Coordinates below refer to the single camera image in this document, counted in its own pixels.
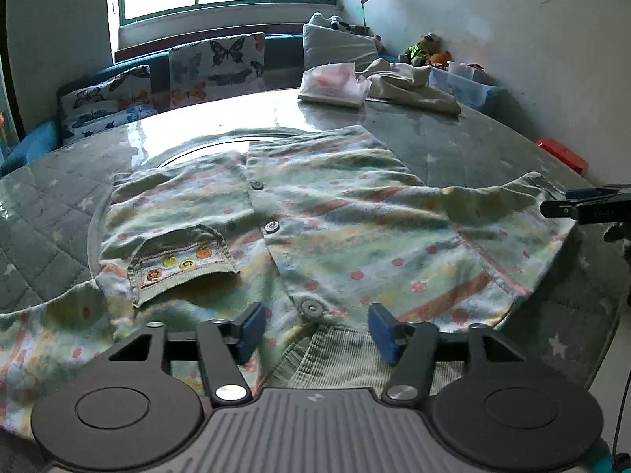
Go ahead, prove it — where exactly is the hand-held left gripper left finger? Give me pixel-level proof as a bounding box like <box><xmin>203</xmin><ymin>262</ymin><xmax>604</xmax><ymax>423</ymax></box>
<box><xmin>106</xmin><ymin>302</ymin><xmax>267</xmax><ymax>407</ymax></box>

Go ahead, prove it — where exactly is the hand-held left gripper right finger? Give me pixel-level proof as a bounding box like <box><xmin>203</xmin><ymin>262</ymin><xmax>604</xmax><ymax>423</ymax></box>
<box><xmin>369</xmin><ymin>303</ymin><xmax>528</xmax><ymax>407</ymax></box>

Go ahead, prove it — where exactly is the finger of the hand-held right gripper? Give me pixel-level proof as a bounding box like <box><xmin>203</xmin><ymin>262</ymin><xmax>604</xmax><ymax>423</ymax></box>
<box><xmin>566</xmin><ymin>184</ymin><xmax>631</xmax><ymax>200</ymax></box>
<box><xmin>540</xmin><ymin>198</ymin><xmax>627</xmax><ymax>222</ymax></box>

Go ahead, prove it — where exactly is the striped children's button shirt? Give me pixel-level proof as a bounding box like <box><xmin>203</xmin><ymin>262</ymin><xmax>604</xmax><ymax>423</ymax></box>
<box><xmin>0</xmin><ymin>125</ymin><xmax>579</xmax><ymax>434</ymax></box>

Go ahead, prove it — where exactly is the red plastic stool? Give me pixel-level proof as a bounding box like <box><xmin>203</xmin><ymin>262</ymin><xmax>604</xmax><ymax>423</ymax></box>
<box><xmin>536</xmin><ymin>138</ymin><xmax>590</xmax><ymax>175</ymax></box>

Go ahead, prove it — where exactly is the grey quilted star table cover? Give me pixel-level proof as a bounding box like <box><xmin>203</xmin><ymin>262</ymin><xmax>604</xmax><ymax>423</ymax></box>
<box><xmin>0</xmin><ymin>86</ymin><xmax>627</xmax><ymax>473</ymax></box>

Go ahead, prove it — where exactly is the clear plastic storage box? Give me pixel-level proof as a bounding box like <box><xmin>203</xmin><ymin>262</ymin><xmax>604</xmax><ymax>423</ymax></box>
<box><xmin>429</xmin><ymin>61</ymin><xmax>504</xmax><ymax>112</ymax></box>

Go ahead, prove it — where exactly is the beige crumpled cloth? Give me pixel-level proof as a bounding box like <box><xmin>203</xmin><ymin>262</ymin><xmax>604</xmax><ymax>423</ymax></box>
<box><xmin>362</xmin><ymin>58</ymin><xmax>461</xmax><ymax>118</ymax></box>

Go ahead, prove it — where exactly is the brown teddy bear toy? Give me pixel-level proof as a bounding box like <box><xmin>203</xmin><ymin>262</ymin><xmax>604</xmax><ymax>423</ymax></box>
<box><xmin>399</xmin><ymin>33</ymin><xmax>452</xmax><ymax>67</ymax></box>

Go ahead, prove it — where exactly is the folded pink white cloth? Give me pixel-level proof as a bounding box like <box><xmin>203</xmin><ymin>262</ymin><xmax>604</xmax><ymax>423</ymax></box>
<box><xmin>298</xmin><ymin>63</ymin><xmax>370</xmax><ymax>109</ymax></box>

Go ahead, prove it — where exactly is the large butterfly print pillow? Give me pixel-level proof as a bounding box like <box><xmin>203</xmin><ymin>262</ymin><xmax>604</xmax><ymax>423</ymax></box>
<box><xmin>169</xmin><ymin>32</ymin><xmax>267</xmax><ymax>109</ymax></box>

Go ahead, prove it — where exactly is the small butterfly print pillow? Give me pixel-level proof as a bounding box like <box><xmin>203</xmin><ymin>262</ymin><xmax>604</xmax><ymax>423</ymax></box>
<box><xmin>58</xmin><ymin>65</ymin><xmax>159</xmax><ymax>146</ymax></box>

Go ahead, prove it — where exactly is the grey plain pillow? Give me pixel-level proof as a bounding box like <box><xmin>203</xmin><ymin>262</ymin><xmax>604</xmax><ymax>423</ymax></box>
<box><xmin>302</xmin><ymin>24</ymin><xmax>380</xmax><ymax>72</ymax></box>

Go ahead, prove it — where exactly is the blue sofa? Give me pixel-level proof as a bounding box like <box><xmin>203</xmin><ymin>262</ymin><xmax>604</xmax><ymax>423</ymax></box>
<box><xmin>0</xmin><ymin>32</ymin><xmax>504</xmax><ymax>175</ymax></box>

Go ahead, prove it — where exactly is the black and white plush toy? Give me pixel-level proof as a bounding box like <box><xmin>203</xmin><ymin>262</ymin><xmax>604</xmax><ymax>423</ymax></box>
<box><xmin>310</xmin><ymin>11</ymin><xmax>356</xmax><ymax>30</ymax></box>

